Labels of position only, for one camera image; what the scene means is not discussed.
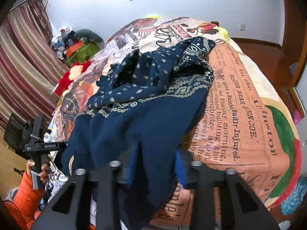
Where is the navy patterned hooded sweater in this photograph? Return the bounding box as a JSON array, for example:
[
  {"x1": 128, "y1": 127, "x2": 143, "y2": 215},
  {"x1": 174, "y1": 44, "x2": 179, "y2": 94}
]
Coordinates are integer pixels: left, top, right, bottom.
[{"x1": 60, "y1": 36, "x2": 215, "y2": 229}]

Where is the person left hand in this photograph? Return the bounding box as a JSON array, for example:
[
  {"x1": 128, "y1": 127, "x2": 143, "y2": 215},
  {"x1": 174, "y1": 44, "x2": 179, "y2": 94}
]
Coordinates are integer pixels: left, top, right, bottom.
[{"x1": 26, "y1": 157, "x2": 51, "y2": 183}]

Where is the orange jacket sleeve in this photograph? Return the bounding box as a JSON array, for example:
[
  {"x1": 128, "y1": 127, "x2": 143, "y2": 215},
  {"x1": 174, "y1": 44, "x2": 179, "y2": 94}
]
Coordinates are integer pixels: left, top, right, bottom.
[{"x1": 4, "y1": 171, "x2": 45, "y2": 229}]

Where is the newspaper print bed blanket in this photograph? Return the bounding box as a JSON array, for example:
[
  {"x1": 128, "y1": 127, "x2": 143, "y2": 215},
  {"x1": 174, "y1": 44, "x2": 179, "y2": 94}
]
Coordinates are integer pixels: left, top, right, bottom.
[{"x1": 47, "y1": 16, "x2": 303, "y2": 228}]

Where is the striped red gold curtain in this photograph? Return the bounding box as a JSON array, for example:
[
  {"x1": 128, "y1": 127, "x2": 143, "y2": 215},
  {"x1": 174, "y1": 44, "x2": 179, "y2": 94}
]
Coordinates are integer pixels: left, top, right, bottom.
[{"x1": 1, "y1": 0, "x2": 68, "y2": 129}]

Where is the red plush toy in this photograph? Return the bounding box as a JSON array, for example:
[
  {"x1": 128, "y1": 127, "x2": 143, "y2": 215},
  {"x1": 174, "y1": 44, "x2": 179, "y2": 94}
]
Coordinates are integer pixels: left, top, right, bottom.
[{"x1": 53, "y1": 61, "x2": 92, "y2": 97}]

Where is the orange box on pile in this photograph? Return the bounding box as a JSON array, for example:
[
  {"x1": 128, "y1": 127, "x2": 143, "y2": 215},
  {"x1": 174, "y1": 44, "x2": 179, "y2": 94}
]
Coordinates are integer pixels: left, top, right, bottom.
[{"x1": 66, "y1": 42, "x2": 84, "y2": 57}]

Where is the green storage box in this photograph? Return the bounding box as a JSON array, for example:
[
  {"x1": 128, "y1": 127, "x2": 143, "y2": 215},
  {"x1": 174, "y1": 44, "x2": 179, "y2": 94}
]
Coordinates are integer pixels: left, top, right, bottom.
[{"x1": 65, "y1": 42, "x2": 99, "y2": 67}]

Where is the cream bed mattress cover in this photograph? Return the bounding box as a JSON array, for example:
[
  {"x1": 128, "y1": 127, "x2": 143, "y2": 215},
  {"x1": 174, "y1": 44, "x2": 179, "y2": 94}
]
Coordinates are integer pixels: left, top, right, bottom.
[{"x1": 229, "y1": 37, "x2": 296, "y2": 130}]

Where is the pink slipper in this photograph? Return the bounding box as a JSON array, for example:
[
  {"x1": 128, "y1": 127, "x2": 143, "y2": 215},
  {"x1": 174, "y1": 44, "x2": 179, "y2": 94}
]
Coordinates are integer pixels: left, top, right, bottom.
[{"x1": 293, "y1": 110, "x2": 302, "y2": 125}]

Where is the grey plush toy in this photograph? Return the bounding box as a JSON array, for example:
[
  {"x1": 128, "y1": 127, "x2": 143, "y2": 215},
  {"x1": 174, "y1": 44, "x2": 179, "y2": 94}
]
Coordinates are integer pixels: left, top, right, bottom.
[{"x1": 73, "y1": 29, "x2": 105, "y2": 49}]

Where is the yellow plush pillow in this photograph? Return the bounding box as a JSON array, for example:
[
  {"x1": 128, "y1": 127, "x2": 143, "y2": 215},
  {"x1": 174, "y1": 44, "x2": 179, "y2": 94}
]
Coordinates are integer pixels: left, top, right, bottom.
[{"x1": 145, "y1": 15, "x2": 229, "y2": 42}]

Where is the wooden wardrobe with door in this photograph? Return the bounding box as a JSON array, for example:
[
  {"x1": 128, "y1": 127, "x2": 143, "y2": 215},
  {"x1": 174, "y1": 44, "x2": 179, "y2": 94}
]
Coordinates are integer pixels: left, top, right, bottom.
[{"x1": 281, "y1": 0, "x2": 306, "y2": 117}]

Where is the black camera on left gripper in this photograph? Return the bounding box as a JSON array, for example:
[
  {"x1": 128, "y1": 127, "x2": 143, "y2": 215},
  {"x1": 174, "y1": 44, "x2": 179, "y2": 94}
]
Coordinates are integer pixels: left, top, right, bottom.
[{"x1": 31, "y1": 116, "x2": 49, "y2": 142}]

